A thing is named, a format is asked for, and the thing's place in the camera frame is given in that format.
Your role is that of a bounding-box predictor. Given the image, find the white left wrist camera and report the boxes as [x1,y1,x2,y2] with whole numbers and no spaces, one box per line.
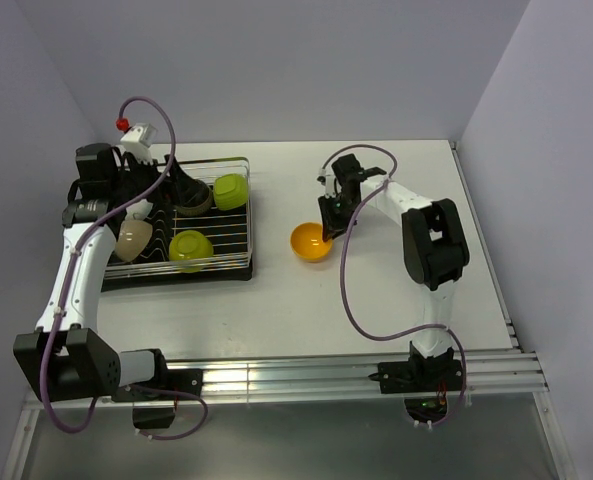
[115,117,158,165]

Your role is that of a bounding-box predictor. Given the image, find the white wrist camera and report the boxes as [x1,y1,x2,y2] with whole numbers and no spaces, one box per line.
[317,168,338,198]
[115,117,158,165]

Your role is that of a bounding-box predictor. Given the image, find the white square bowl green outside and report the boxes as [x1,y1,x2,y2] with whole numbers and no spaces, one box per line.
[212,173,248,211]

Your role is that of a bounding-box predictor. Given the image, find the steel wire dish rack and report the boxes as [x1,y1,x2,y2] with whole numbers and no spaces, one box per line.
[103,156,255,277]

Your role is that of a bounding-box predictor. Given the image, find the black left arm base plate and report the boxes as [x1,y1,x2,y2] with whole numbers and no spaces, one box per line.
[111,369,203,403]

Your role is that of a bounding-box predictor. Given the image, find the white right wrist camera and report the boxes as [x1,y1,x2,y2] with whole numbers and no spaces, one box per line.
[317,168,338,198]

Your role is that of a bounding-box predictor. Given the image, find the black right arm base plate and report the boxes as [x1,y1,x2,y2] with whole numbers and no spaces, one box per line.
[368,360,464,394]

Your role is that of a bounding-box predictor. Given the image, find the orange bowl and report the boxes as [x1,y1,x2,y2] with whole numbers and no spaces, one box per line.
[290,222,333,263]

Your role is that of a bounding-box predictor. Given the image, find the black patterned bowl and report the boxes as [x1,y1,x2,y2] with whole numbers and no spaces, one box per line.
[173,186,213,217]

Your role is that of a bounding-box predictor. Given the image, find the white round bowl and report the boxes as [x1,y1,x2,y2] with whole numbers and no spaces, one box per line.
[125,199,153,220]

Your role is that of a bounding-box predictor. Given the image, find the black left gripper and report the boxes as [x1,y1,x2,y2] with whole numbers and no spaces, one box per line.
[111,150,203,206]

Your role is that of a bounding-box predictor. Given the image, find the aluminium table edge rail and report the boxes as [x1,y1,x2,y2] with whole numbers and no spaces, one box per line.
[24,349,549,409]

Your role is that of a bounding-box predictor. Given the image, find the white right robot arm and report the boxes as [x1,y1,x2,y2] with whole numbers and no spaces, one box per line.
[317,153,470,390]

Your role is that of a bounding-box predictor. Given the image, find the lime green bowl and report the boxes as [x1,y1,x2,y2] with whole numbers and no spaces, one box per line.
[168,230,214,261]

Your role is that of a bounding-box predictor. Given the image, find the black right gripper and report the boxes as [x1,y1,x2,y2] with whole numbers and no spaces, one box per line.
[318,192,362,241]

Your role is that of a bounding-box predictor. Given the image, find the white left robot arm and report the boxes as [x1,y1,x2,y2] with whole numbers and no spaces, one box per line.
[13,143,197,404]

